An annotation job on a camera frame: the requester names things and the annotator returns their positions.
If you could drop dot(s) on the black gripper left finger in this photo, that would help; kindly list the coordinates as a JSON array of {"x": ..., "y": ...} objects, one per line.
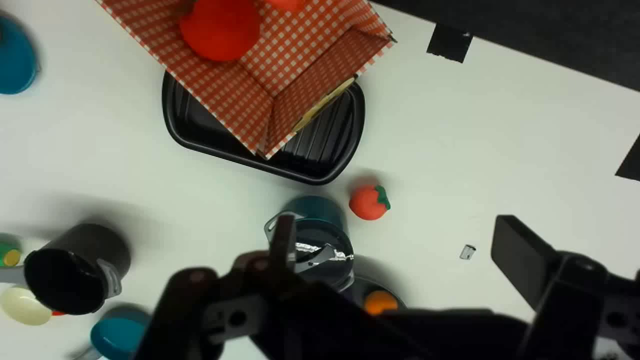
[{"x": 282, "y": 242}]

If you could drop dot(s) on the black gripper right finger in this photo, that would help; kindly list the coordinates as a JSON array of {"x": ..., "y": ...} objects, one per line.
[{"x": 526, "y": 261}]

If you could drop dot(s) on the small grey tag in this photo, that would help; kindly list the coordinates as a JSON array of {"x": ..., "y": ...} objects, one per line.
[{"x": 469, "y": 251}]

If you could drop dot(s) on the red plush strawberry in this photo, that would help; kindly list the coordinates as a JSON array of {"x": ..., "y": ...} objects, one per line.
[{"x": 368, "y": 203}]

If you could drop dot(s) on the black ribbed tray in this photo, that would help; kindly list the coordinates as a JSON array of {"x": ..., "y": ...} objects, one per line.
[{"x": 320, "y": 151}]

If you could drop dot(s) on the black tape piece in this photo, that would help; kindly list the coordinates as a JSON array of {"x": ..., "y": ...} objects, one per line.
[
  {"x": 450, "y": 40},
  {"x": 631, "y": 160}
]

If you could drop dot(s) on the red checkered basket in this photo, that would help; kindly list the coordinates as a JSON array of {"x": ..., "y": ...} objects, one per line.
[{"x": 286, "y": 61}]

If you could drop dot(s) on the blue frying pan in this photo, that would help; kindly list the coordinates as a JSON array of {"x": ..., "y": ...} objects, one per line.
[{"x": 116, "y": 333}]

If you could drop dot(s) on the large red plush ball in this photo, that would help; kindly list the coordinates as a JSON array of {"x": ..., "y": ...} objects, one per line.
[{"x": 220, "y": 31}]

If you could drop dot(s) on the red small plate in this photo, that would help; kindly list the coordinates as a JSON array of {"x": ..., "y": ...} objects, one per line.
[{"x": 56, "y": 313}]

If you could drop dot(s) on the small orange-red plush fruit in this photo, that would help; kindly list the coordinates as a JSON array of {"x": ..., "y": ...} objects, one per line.
[{"x": 288, "y": 5}]

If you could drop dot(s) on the cream small bowl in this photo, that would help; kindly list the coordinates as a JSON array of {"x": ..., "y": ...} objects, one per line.
[{"x": 22, "y": 305}]

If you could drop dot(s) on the green yellow toy corn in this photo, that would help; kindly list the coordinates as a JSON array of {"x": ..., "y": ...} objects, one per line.
[{"x": 8, "y": 253}]

